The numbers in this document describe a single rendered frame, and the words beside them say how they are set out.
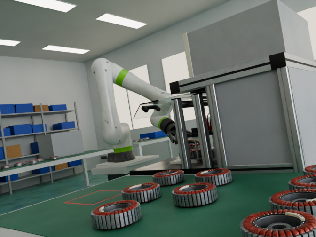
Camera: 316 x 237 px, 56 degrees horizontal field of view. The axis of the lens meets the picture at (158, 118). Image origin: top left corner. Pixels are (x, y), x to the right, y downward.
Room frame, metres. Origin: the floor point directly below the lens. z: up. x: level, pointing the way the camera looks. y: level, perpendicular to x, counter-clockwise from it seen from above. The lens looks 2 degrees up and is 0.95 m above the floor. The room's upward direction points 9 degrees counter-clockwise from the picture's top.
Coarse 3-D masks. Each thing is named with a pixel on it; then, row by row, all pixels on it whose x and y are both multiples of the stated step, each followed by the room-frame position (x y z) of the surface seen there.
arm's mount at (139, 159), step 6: (138, 156) 2.08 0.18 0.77; (144, 156) 2.02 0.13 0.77; (150, 156) 1.97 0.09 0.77; (156, 156) 1.96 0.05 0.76; (108, 162) 1.98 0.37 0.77; (114, 162) 1.93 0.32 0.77; (120, 162) 1.88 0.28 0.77; (126, 162) 1.84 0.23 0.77; (132, 162) 1.79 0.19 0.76; (138, 162) 1.83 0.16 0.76
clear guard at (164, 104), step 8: (176, 96) 1.19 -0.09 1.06; (184, 96) 1.25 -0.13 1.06; (144, 104) 1.33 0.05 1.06; (152, 104) 1.38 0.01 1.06; (160, 104) 1.43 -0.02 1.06; (168, 104) 1.49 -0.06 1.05; (136, 112) 1.34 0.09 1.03; (144, 112) 1.38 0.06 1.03; (152, 112) 1.43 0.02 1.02; (160, 112) 1.48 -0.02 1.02
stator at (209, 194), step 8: (192, 184) 0.80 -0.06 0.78; (200, 184) 0.78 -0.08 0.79; (208, 184) 0.76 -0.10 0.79; (176, 192) 0.73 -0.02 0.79; (184, 192) 0.71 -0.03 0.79; (192, 192) 0.70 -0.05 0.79; (200, 192) 0.70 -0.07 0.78; (208, 192) 0.70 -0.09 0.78; (216, 192) 0.73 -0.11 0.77; (176, 200) 0.72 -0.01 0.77; (184, 200) 0.71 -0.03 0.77; (192, 200) 0.70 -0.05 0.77; (200, 200) 0.70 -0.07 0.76; (208, 200) 0.71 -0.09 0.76
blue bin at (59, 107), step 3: (51, 105) 7.61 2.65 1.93; (54, 105) 7.63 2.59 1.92; (57, 105) 7.70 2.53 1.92; (60, 105) 7.77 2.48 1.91; (63, 105) 7.85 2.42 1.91; (48, 108) 7.70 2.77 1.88; (51, 108) 7.62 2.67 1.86; (54, 108) 7.62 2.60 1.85; (57, 108) 7.69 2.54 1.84; (60, 108) 7.76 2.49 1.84; (63, 108) 7.84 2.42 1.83; (66, 108) 7.90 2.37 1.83
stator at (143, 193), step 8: (136, 184) 0.91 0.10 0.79; (144, 184) 0.91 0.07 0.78; (152, 184) 0.89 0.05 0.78; (128, 192) 0.83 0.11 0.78; (136, 192) 0.82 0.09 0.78; (144, 192) 0.82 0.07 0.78; (152, 192) 0.83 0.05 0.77; (160, 192) 0.86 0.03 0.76; (136, 200) 0.81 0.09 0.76; (144, 200) 0.82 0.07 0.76
